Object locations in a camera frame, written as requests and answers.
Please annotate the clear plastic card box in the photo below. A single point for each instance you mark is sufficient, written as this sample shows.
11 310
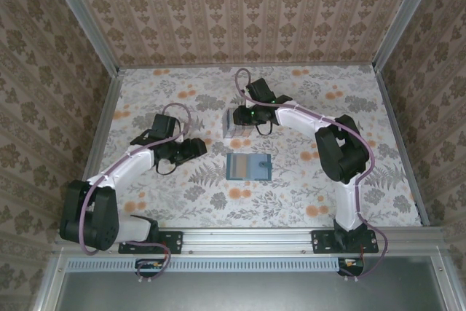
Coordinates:
236 132

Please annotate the beige striped credit card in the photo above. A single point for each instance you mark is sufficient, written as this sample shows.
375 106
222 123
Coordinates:
237 167

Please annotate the blue card holder wallet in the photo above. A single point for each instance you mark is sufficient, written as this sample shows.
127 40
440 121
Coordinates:
260 175

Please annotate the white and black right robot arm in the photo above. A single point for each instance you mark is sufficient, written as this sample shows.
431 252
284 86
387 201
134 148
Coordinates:
302 116

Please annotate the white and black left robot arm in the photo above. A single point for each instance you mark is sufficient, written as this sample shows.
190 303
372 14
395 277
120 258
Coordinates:
123 167

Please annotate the blue credit card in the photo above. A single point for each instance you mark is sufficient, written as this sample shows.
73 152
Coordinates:
228 121

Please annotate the tan credit card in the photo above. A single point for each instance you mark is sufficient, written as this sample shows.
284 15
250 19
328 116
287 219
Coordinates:
246 131

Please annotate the floral table cover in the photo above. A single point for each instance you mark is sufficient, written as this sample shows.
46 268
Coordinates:
284 209

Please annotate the grey metal sheet panel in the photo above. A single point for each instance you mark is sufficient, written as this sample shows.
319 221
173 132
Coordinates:
247 293

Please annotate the aluminium table side rail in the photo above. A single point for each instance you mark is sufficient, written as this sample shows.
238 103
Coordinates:
397 132
100 136

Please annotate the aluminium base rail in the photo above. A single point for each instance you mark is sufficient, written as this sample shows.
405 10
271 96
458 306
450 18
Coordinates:
247 240

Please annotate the aluminium corner post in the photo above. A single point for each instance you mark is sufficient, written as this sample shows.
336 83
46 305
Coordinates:
83 19
404 19

